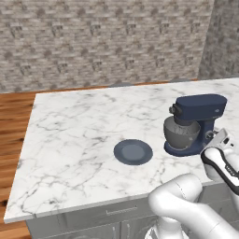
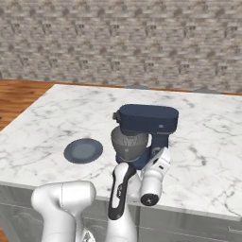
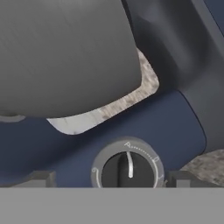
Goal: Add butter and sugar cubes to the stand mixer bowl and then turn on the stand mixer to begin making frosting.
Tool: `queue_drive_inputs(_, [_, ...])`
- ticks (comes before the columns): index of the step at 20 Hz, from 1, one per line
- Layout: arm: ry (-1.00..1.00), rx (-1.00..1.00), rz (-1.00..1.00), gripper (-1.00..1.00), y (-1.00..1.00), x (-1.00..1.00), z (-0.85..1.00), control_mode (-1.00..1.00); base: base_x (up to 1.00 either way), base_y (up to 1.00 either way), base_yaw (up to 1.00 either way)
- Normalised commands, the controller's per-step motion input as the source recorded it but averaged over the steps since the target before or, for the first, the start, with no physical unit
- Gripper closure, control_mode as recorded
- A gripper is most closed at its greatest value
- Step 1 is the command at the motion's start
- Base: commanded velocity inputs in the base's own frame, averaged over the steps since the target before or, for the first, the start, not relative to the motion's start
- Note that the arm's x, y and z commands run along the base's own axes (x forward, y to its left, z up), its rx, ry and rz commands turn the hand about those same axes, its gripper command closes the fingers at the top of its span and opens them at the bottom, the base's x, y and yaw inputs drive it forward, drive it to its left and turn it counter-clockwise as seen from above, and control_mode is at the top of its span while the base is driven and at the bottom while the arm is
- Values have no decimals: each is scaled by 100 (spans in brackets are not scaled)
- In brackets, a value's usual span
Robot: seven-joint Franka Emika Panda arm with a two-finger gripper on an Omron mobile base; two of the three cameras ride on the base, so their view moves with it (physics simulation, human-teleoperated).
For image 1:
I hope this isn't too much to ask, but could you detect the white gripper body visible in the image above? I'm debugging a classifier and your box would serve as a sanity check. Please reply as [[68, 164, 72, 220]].
[[204, 127, 232, 152]]

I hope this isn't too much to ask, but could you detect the navy blue stand mixer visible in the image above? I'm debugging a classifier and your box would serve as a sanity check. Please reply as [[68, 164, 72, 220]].
[[162, 93, 228, 158]]

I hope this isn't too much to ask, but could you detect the grey metal mixer bowl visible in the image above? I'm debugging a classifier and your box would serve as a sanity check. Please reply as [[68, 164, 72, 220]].
[[162, 117, 202, 150]]

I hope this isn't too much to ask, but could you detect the grey drawer front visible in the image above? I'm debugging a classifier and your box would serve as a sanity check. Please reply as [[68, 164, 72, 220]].
[[27, 195, 157, 232], [199, 182, 239, 216]]

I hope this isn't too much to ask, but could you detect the blue-grey round plate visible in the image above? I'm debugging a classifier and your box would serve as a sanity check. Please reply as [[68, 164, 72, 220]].
[[113, 138, 154, 166]]

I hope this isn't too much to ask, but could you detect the grey cupboard door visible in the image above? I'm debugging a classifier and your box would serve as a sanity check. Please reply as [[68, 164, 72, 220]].
[[120, 217, 161, 239], [46, 221, 121, 239]]

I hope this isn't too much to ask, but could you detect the grey drawer handle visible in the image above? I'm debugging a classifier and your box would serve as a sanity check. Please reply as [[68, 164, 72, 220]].
[[105, 205, 139, 217]]

